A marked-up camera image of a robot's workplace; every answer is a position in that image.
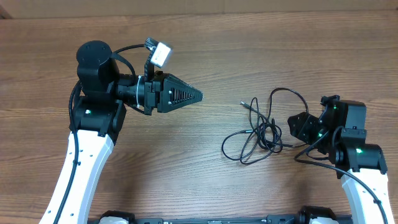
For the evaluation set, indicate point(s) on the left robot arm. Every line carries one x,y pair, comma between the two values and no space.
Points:
97,108

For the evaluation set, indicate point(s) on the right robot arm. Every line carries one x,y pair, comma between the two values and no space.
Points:
339,134

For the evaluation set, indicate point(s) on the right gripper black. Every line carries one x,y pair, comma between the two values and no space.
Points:
305,123

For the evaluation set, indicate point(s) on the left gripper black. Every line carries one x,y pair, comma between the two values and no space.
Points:
155,96

